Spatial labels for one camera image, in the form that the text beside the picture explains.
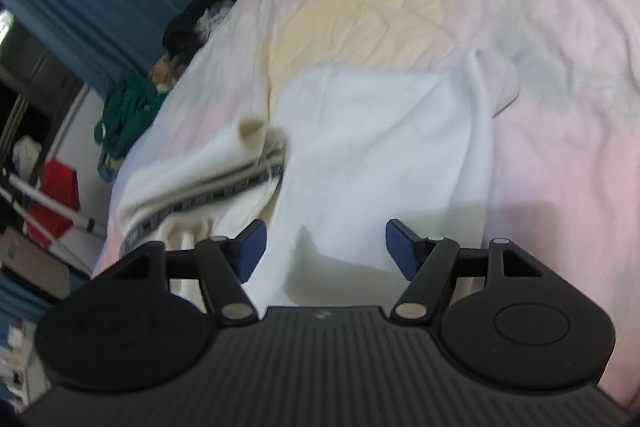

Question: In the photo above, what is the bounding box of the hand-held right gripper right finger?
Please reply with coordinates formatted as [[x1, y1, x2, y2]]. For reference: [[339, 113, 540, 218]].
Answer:
[[385, 219, 566, 324]]

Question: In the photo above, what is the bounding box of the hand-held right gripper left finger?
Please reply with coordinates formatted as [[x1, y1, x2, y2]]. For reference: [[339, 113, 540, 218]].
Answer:
[[92, 219, 269, 326]]

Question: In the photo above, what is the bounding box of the green garment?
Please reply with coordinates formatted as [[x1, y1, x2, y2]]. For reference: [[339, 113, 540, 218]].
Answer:
[[92, 76, 171, 182]]

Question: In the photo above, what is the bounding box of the tan plush toy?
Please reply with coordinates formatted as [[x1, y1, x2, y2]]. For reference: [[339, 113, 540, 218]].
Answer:
[[150, 52, 188, 88]]

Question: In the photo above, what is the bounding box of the red garment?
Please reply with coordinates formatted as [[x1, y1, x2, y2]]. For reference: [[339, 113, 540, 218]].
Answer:
[[25, 159, 82, 250]]

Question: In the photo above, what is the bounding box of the black garment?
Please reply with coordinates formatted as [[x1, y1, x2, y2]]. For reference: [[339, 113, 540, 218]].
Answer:
[[162, 0, 236, 68]]

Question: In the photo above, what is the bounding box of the white patterned cloth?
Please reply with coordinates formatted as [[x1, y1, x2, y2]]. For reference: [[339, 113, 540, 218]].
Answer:
[[195, 0, 233, 38]]

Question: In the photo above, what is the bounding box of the pale hanging cloth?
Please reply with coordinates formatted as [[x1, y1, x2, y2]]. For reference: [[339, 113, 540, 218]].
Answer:
[[12, 136, 45, 182]]

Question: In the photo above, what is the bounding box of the pastel patterned blanket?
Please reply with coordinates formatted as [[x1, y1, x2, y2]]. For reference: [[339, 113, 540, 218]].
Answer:
[[90, 0, 640, 408]]

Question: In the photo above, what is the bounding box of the dark framed window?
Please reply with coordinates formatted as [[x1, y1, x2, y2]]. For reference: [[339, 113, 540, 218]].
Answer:
[[0, 22, 83, 188]]

